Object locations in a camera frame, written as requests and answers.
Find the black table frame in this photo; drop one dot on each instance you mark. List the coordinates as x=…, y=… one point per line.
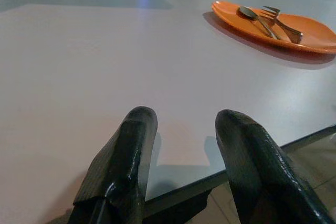
x=183, y=203

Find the orange oval plate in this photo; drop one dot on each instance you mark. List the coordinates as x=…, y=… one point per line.
x=309, y=28

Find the metal fork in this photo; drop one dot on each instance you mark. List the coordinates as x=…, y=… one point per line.
x=284, y=28

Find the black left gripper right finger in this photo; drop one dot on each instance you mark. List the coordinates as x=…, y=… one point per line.
x=252, y=161

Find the metal spoon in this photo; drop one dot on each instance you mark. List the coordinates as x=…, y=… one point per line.
x=246, y=12

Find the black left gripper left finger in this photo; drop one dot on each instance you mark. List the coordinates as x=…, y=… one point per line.
x=123, y=155

